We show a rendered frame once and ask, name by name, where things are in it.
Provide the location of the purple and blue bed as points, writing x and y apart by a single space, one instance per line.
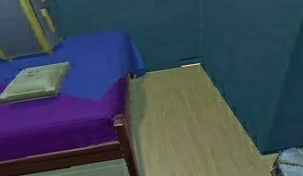
47 126

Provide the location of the grey yellow-edged headboard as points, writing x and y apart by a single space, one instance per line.
15 26

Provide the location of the pale green pillow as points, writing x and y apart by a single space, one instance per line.
34 82

